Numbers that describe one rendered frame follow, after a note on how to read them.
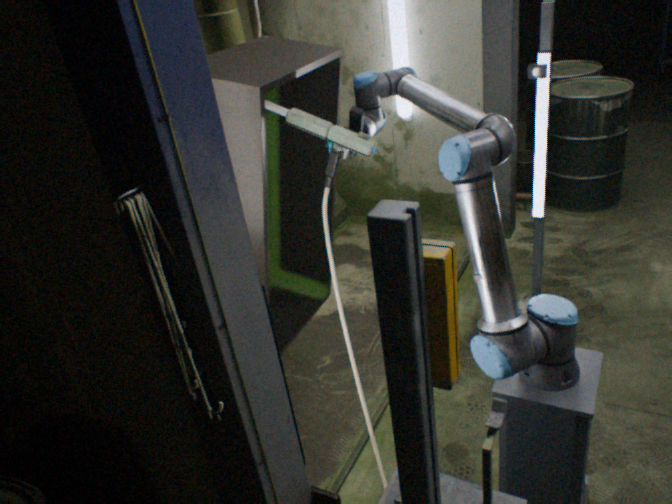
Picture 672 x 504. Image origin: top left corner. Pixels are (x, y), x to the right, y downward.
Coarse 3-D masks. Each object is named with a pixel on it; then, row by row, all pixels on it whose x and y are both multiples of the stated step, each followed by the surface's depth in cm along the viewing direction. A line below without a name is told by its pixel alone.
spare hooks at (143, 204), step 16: (128, 192) 103; (128, 208) 102; (144, 208) 105; (144, 256) 108; (160, 272) 110; (160, 304) 115; (176, 320) 115; (176, 336) 120; (176, 352) 122; (192, 384) 127
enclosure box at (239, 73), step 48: (240, 48) 205; (288, 48) 209; (336, 48) 212; (240, 96) 172; (288, 96) 234; (336, 96) 224; (240, 144) 181; (288, 144) 246; (240, 192) 191; (288, 192) 259; (288, 240) 274; (288, 288) 282; (288, 336) 252
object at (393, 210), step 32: (384, 224) 75; (416, 224) 77; (384, 256) 77; (416, 256) 79; (384, 288) 80; (416, 288) 80; (384, 320) 83; (416, 320) 82; (384, 352) 87; (416, 352) 84; (416, 384) 87; (416, 416) 90; (416, 448) 94; (416, 480) 98
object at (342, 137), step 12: (276, 108) 181; (288, 120) 179; (300, 120) 177; (312, 120) 176; (324, 120) 178; (312, 132) 178; (324, 132) 176; (336, 132) 174; (348, 132) 175; (360, 132) 173; (336, 144) 177; (348, 144) 174; (360, 144) 172; (372, 144) 172; (336, 156) 179; (336, 168) 182
